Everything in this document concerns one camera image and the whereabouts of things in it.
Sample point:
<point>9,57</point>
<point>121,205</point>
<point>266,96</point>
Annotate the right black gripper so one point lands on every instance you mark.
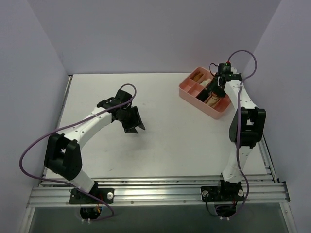
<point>216,90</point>

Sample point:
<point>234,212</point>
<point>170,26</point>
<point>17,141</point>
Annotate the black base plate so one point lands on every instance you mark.
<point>104,194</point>
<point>221,194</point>

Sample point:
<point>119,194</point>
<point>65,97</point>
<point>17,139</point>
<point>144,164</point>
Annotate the aluminium rail frame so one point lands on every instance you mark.
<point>158,173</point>

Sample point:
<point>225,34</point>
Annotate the white rolled cloth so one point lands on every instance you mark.
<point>204,83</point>

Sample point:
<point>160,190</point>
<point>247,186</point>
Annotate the black rolled cloth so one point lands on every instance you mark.
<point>203,96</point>

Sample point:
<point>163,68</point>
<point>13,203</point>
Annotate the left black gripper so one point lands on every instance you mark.
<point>131,121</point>

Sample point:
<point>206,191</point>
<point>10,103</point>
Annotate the pink compartment organizer box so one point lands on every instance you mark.
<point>194,90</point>

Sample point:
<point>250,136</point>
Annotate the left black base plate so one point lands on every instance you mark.
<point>104,194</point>

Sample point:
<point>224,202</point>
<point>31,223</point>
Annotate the orange rolled cloth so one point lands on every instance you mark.
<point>197,76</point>

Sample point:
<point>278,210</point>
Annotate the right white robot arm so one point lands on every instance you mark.
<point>247,125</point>

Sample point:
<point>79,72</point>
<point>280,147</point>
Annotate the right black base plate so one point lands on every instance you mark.
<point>221,194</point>

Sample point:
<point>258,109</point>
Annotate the beige underwear with navy trim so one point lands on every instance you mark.
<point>212,101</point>

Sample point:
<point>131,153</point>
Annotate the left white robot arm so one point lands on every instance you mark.
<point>63,153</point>

